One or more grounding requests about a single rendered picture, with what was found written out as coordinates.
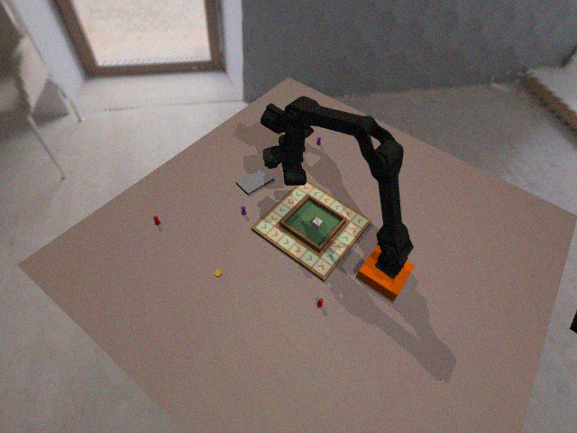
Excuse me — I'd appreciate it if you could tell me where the square ring of arrow tiles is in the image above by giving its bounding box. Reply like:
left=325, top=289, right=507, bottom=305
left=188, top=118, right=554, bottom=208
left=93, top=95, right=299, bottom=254
left=252, top=181, right=372, bottom=281

